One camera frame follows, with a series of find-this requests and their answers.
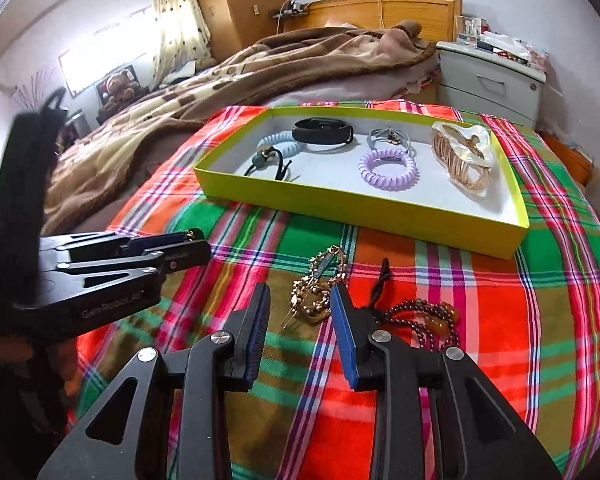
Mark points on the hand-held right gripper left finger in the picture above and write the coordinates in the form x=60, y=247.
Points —
x=255, y=340

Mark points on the grey nightstand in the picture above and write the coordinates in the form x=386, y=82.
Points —
x=490, y=85

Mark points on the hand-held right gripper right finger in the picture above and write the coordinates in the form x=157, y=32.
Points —
x=342, y=340

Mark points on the gold hairpin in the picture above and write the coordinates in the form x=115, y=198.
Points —
x=310, y=290

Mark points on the pile of small toiletries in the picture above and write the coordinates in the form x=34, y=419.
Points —
x=500, y=42

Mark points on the black wristband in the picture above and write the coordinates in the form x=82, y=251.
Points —
x=320, y=135

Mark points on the brown patterned blanket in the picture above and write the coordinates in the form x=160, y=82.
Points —
x=230, y=85

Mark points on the power strip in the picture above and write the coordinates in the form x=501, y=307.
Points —
x=292, y=8

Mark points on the spotted curtain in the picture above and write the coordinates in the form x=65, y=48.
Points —
x=180, y=20

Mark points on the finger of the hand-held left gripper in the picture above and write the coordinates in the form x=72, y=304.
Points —
x=180, y=255
x=120, y=242

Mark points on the window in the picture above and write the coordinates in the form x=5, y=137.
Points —
x=105, y=50

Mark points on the yellow-green cardboard box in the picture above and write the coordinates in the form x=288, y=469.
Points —
x=380, y=215

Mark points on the plaid cloth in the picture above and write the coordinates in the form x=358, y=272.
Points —
x=480, y=335

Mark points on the wooden wardrobe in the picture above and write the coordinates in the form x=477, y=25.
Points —
x=240, y=0

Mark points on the wooden headboard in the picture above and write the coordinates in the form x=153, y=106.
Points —
x=410, y=10

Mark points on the brown teddy bear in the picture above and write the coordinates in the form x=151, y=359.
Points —
x=117, y=87

